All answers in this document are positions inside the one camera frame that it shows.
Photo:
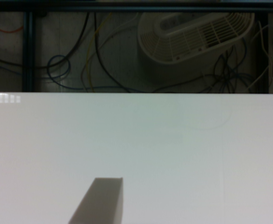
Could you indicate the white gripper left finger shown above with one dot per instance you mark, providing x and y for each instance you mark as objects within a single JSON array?
[{"x": 102, "y": 203}]

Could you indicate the white vented fan appliance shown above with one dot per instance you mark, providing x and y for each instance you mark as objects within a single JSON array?
[{"x": 170, "y": 38}]

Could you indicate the dark blue frame post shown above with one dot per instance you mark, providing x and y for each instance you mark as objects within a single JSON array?
[{"x": 28, "y": 52}]

